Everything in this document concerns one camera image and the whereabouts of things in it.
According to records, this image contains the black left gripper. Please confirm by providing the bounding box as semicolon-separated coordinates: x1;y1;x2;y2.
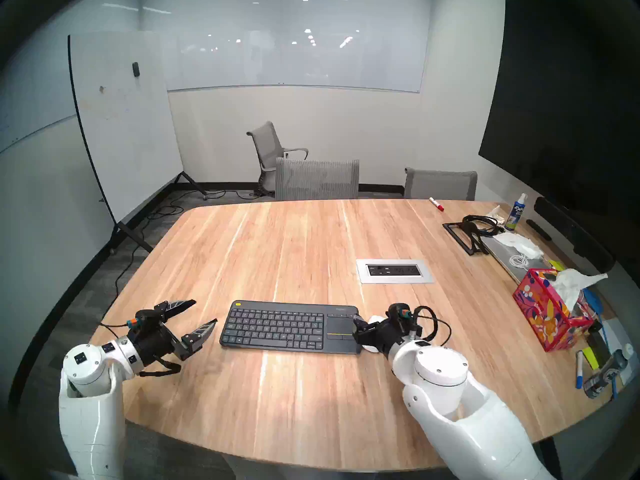
126;299;219;371

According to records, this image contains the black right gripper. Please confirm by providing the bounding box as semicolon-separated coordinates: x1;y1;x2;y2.
352;303;421;356

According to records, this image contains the white computer mouse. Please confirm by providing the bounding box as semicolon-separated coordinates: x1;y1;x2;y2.
360;315;387;354

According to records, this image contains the black wireless keyboard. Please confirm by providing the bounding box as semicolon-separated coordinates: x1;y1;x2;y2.
219;300;363;355

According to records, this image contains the silver table power outlet panel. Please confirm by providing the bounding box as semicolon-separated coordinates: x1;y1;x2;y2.
356;258;435;285

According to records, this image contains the black laptop stand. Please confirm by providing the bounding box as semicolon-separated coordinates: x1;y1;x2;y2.
442;221;490;256

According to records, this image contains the grey mesh office chair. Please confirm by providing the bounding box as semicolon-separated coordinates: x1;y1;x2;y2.
274;157;360;201
403;167;478;201

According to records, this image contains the silver closed laptop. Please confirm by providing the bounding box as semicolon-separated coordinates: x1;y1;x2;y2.
480;234;556;286

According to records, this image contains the large crumpled white tissue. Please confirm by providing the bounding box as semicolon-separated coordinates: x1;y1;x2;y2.
495;231;545;259

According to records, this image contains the red floral tissue box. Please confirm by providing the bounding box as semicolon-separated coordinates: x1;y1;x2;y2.
512;268;596;353

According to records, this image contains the whiteboard cleaner spray bottle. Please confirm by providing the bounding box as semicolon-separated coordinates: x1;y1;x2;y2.
504;192;529;232

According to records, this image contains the grey armrest office chair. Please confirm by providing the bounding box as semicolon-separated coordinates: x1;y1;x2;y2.
246;121;310;197

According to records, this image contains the black remote control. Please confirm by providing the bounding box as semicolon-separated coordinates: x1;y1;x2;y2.
526;218;553;242

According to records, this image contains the rolling whiteboard on black stand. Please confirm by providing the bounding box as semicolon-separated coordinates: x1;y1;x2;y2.
67;30;208;255

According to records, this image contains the white facial tissue sheet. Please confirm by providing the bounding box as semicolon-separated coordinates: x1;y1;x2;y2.
552;268;610;310

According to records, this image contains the black video conference bar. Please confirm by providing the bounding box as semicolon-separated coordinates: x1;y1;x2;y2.
533;196;616;274

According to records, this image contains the blue plastic object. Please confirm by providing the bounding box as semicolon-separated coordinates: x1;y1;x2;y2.
582;288;605;316

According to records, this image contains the white paper sheet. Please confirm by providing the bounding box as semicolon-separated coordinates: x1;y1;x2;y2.
600;316;638;370

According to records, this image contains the large black TV screen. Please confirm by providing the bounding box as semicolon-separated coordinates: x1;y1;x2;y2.
478;0;640;235

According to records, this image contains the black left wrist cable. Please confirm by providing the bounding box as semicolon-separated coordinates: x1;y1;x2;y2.
97;321;182;378

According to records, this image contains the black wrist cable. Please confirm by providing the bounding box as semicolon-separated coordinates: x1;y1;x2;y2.
97;321;182;378
412;306;452;347

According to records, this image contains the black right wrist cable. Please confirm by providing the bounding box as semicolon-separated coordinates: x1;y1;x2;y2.
412;306;452;347

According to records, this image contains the black floor cable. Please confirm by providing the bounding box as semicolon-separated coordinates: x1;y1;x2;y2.
115;186;261;305

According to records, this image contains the coiled black cable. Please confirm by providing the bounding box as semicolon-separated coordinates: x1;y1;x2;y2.
462;214;506;236

